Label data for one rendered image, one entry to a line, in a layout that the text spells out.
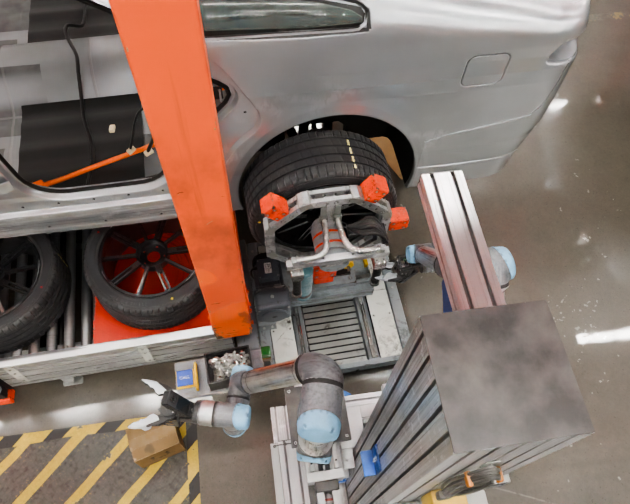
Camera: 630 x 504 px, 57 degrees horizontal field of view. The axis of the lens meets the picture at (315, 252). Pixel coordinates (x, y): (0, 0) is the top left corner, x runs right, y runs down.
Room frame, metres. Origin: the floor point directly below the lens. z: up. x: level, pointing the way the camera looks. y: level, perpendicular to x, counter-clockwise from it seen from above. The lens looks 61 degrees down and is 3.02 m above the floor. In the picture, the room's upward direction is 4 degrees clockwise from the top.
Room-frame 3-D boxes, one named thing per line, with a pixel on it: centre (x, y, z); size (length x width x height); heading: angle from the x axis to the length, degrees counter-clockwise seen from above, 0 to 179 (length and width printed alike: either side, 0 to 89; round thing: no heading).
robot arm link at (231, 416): (0.41, 0.22, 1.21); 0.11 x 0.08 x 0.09; 88
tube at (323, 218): (1.17, 0.02, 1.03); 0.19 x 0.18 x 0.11; 14
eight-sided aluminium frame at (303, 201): (1.32, -0.04, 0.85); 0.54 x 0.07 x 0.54; 104
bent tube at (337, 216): (1.22, -0.17, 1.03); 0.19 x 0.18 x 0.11; 14
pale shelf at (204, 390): (0.77, 0.37, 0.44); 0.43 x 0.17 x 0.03; 104
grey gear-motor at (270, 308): (1.32, 0.23, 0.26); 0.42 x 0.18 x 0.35; 14
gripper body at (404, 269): (1.16, -0.40, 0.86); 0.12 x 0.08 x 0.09; 104
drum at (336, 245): (1.25, -0.06, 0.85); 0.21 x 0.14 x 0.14; 14
